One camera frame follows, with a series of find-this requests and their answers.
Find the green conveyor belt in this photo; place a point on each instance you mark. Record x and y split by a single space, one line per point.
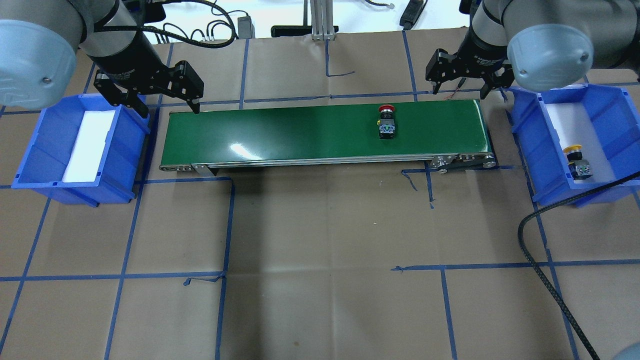
449 134

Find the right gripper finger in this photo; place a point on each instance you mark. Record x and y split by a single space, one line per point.
485 90
436 86

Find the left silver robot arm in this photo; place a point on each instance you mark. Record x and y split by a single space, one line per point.
39 41

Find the red push button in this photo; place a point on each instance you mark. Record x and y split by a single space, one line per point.
386 124

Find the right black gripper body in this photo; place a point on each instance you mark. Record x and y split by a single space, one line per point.
481 53

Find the right blue plastic bin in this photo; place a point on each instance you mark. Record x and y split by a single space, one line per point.
576 138

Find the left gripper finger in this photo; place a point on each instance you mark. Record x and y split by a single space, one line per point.
137 103
195 105

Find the blue plastic bin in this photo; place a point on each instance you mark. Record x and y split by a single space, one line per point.
84 151
576 138

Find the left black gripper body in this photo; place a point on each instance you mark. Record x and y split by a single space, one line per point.
126 62

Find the yellow push button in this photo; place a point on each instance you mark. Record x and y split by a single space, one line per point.
580 168

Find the black power adapter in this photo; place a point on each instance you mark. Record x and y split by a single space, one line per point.
245 28

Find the left blue plastic bin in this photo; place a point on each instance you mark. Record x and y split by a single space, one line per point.
84 151

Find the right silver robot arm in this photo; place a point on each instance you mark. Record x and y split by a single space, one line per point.
539 44

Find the aluminium frame post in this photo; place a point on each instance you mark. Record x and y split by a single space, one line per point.
322 20

